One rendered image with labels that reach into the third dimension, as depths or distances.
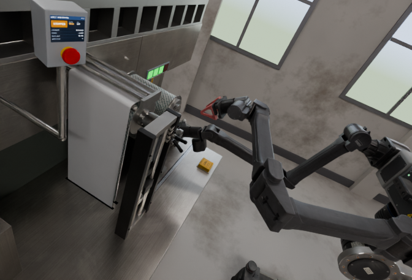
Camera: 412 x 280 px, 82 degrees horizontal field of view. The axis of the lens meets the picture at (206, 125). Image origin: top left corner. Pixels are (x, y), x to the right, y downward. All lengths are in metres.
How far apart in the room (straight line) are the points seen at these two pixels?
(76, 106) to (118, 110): 0.18
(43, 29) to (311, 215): 0.64
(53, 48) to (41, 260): 0.75
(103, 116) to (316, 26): 2.48
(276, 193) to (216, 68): 2.60
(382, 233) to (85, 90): 0.91
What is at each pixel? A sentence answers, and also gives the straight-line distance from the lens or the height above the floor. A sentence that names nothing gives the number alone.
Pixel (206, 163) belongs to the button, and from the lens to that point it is 1.39.
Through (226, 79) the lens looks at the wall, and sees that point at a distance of 3.09.
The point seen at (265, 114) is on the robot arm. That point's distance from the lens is 0.89.
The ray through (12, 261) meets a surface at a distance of 0.95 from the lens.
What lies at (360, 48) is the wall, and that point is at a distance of 3.05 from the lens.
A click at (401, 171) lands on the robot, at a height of 1.47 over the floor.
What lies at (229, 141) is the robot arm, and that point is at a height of 1.20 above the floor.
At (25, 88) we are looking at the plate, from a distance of 0.94.
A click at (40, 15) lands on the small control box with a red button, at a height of 1.70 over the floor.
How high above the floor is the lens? 1.86
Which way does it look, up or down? 34 degrees down
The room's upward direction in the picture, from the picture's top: 24 degrees clockwise
